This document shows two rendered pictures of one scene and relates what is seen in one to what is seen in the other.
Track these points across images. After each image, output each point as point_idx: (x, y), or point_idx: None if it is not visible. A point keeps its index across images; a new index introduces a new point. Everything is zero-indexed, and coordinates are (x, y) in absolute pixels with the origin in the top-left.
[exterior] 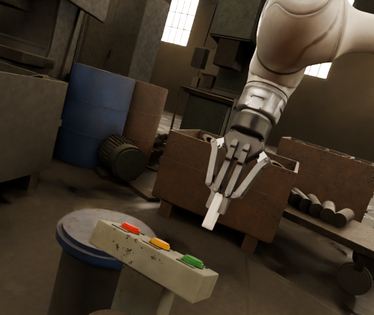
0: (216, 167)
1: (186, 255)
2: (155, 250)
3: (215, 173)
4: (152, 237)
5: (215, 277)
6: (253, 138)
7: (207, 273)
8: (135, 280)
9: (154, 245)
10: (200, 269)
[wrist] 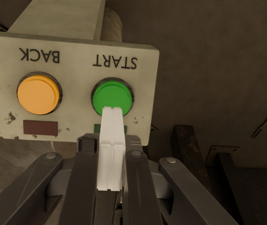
0: (21, 217)
1: (99, 110)
2: (58, 141)
3: (38, 197)
4: None
5: (156, 78)
6: None
7: (146, 112)
8: None
9: (42, 122)
10: (132, 114)
